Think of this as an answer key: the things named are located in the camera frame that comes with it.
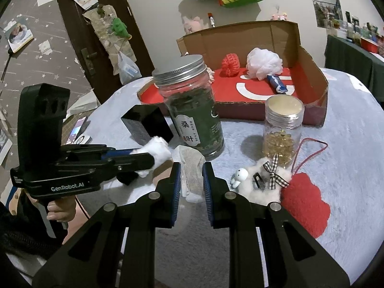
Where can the black rectangular box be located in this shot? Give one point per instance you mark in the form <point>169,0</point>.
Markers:
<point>145,122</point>

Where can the red plush heart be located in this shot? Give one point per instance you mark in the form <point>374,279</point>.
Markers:
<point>303,200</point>

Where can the red knitted ball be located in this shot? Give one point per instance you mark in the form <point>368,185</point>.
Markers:
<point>230,65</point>

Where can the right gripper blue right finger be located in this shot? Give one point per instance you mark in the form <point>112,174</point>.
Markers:
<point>208,181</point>

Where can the table with dark green cloth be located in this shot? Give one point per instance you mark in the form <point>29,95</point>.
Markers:
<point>344,56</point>

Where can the dark wooden door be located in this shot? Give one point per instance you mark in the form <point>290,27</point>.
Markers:
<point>88,23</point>

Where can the red basin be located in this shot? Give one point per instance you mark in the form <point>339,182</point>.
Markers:
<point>369,45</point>

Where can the pink plush wall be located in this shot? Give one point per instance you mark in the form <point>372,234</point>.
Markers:
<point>280,17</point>
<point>192,25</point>

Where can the pink plush left wall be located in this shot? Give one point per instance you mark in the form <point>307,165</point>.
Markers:
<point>192,25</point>

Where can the red lined cardboard box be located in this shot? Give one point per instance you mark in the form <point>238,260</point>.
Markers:
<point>241,97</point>

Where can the blue white tube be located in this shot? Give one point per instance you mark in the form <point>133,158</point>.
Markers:
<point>277,84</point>

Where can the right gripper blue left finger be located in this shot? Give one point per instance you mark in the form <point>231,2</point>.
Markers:
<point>176,181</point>

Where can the white fluffy bear plush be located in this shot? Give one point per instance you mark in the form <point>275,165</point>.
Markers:
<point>262,183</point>

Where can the white mesh pouch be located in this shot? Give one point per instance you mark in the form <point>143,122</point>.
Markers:
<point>191,161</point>

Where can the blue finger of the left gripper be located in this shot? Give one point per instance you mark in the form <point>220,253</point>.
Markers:
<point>112,153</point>
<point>134,162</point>

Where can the green plush on door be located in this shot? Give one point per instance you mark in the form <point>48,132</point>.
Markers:
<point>120,29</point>

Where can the white mesh bath pouf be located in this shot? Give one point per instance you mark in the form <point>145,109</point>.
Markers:
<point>263,62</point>

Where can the smartphone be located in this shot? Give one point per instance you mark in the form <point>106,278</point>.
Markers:
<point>76,130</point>

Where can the clear jar with gold capsules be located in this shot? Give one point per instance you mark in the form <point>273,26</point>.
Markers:
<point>282,128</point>

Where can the pink plush right wall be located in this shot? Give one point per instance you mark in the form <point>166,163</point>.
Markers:
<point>280,17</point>

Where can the green tea glass jar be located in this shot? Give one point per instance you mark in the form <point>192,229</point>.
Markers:
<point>184,84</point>

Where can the person's left hand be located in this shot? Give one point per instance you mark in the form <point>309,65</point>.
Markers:
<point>62,210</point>

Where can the plastic bag on door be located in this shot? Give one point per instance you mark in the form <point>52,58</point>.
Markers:
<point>128,70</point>

